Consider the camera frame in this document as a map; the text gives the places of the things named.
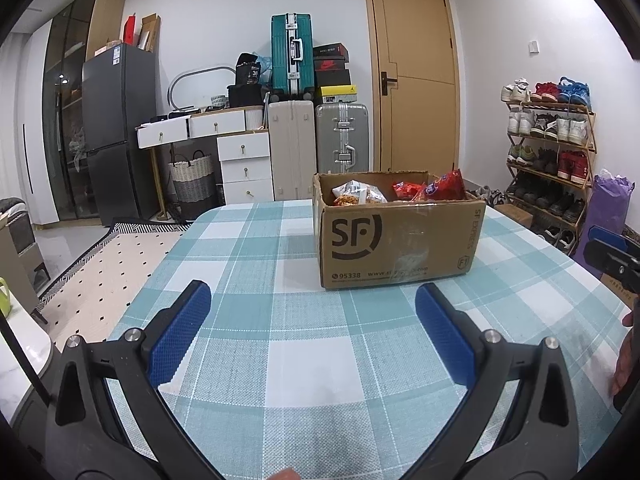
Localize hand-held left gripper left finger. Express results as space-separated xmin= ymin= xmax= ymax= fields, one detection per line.
xmin=45 ymin=280 xmax=213 ymax=480

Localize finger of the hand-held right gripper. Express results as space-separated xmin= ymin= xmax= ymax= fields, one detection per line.
xmin=587 ymin=225 xmax=640 ymax=257
xmin=582 ymin=237 xmax=640 ymax=292

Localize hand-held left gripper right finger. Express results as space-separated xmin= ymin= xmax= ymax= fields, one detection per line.
xmin=415 ymin=282 xmax=596 ymax=480

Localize brown cardboard box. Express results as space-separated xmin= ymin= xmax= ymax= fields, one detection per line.
xmin=312 ymin=170 xmax=486 ymax=290

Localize red chip bag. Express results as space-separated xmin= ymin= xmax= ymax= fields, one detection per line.
xmin=420 ymin=169 xmax=467 ymax=202

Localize white red printed snack packet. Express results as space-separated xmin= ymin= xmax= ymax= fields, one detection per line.
xmin=331 ymin=179 xmax=387 ymax=207

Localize person's right hand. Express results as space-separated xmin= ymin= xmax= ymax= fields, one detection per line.
xmin=610 ymin=309 xmax=634 ymax=400

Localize purple paper bag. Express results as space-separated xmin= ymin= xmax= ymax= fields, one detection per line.
xmin=572 ymin=170 xmax=629 ymax=282

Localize dotted beige rug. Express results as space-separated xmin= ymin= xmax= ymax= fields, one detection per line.
xmin=37 ymin=219 xmax=194 ymax=357

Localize small cardboard box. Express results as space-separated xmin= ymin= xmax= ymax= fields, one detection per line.
xmin=492 ymin=203 xmax=534 ymax=231

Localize wooden shoe rack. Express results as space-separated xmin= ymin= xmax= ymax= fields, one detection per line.
xmin=502 ymin=100 xmax=599 ymax=242

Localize shoe rack with shoes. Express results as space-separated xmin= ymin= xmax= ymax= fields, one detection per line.
xmin=501 ymin=76 xmax=594 ymax=257

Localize pile of sneakers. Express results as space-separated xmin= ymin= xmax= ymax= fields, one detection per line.
xmin=470 ymin=185 xmax=506 ymax=209

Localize woven laundry basket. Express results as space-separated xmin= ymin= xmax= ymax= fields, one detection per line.
xmin=167 ymin=150 xmax=216 ymax=221

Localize white marble side table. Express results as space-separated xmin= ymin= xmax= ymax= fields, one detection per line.
xmin=0 ymin=305 xmax=54 ymax=429

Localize white drawer unit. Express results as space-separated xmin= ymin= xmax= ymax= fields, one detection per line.
xmin=216 ymin=131 xmax=275 ymax=204

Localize grey sofa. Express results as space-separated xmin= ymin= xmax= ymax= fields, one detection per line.
xmin=0 ymin=197 xmax=51 ymax=302

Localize dark grey fridge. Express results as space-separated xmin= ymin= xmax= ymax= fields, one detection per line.
xmin=81 ymin=42 xmax=161 ymax=226

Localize beige suitcase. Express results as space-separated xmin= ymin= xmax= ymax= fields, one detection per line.
xmin=267 ymin=100 xmax=319 ymax=201

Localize white desk with drawers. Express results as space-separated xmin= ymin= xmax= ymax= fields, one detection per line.
xmin=136 ymin=105 xmax=271 ymax=221

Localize silver suitcase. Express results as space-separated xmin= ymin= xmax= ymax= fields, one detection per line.
xmin=315 ymin=102 xmax=371 ymax=175

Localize black storage box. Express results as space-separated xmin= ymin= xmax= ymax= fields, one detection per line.
xmin=227 ymin=84 xmax=264 ymax=109

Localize curved chrome tube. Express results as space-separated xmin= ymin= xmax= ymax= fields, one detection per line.
xmin=167 ymin=65 xmax=236 ymax=111

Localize wooden door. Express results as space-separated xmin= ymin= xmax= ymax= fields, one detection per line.
xmin=362 ymin=0 xmax=461 ymax=176

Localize white wardrobe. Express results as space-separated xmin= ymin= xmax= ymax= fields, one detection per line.
xmin=15 ymin=25 xmax=56 ymax=226

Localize yellow black shoe box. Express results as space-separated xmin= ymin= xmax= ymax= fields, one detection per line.
xmin=320 ymin=85 xmax=359 ymax=104

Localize black bag white print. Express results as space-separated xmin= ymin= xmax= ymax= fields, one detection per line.
xmin=235 ymin=52 xmax=264 ymax=86

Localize plain black shoe box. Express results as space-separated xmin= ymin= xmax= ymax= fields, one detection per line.
xmin=315 ymin=69 xmax=352 ymax=87

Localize blue plastic bag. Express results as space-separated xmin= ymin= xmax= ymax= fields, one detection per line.
xmin=252 ymin=52 xmax=274 ymax=84

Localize teal suitcase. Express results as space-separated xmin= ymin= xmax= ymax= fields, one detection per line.
xmin=271 ymin=12 xmax=316 ymax=101

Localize flat cardboard pieces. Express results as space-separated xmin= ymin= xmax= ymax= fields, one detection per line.
xmin=137 ymin=13 xmax=162 ymax=54

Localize thick black cable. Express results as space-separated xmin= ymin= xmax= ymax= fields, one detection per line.
xmin=0 ymin=316 xmax=52 ymax=407

